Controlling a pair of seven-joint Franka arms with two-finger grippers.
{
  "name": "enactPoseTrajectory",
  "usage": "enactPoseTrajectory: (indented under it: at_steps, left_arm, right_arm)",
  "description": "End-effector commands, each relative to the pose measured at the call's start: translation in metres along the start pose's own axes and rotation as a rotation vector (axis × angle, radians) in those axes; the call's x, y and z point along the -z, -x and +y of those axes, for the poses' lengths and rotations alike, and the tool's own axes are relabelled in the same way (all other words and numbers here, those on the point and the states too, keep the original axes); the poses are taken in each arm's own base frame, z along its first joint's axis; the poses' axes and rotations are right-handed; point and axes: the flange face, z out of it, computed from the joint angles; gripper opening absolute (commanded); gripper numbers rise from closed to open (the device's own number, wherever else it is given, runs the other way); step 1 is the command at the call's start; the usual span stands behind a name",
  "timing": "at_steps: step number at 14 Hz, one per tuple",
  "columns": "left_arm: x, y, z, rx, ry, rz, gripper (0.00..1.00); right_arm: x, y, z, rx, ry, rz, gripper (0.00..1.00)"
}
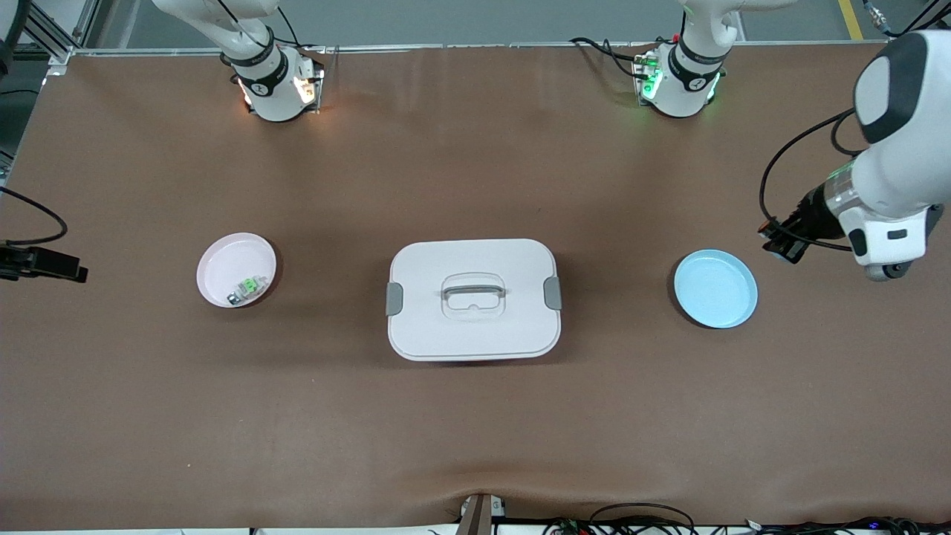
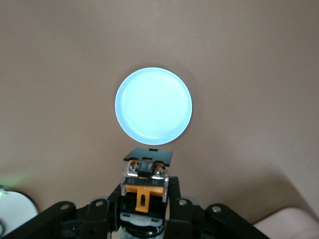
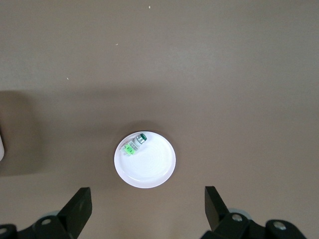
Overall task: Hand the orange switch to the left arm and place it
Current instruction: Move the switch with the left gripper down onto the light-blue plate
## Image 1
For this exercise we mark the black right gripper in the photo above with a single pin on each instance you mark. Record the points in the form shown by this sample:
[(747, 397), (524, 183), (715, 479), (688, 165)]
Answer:
[(46, 262)]

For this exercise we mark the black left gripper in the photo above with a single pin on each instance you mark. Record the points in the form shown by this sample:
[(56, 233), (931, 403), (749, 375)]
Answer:
[(812, 208)]

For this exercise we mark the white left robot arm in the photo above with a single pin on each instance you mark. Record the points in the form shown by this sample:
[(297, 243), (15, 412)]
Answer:
[(899, 171)]

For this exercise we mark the white lidded box grey latches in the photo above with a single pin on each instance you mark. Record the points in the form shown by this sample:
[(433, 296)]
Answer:
[(475, 331)]

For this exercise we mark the light blue round plate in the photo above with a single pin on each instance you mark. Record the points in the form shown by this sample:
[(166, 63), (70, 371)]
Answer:
[(715, 290)]

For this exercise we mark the pink round plate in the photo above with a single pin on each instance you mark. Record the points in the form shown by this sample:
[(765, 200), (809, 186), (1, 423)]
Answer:
[(223, 271)]

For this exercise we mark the brown table mat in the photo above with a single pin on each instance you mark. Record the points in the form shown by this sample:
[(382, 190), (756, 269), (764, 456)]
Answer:
[(475, 423)]

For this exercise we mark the green and silver switch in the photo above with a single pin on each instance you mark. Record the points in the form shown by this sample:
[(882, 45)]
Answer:
[(249, 289)]

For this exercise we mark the aluminium frame post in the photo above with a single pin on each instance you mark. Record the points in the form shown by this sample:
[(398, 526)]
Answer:
[(44, 33), (917, 22)]

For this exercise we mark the metal table edge bracket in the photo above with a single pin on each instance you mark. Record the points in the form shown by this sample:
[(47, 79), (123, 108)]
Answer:
[(479, 514)]

